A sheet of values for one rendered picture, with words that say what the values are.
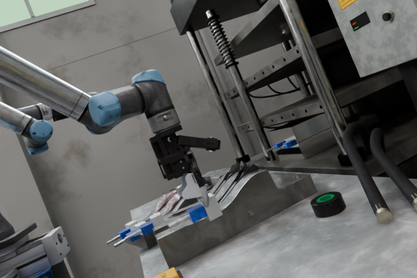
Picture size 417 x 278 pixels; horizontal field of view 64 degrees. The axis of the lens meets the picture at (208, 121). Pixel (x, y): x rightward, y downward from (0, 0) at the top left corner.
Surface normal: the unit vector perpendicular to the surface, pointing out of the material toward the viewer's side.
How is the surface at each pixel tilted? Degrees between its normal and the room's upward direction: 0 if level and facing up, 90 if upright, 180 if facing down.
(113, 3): 90
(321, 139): 90
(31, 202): 90
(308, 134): 90
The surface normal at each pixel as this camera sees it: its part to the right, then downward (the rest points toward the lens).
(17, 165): 0.20, -0.10
